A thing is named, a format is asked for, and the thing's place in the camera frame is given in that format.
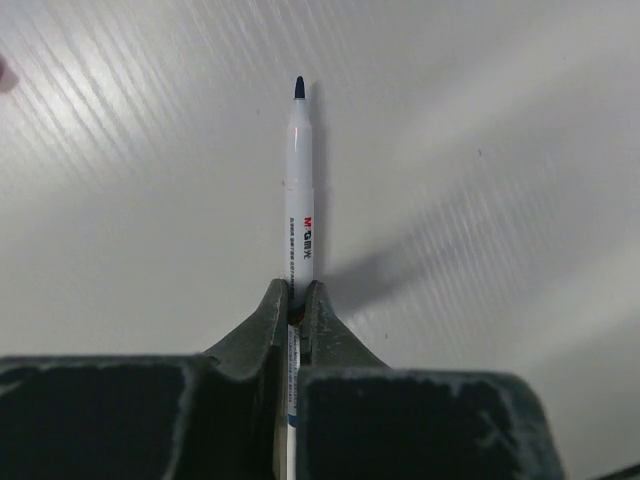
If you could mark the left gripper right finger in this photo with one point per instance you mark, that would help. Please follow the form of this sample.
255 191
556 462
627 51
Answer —
358 418

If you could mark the blue pen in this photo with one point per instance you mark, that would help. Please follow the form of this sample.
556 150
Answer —
299 249

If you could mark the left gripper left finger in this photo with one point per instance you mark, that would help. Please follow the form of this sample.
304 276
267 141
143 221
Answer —
209 415

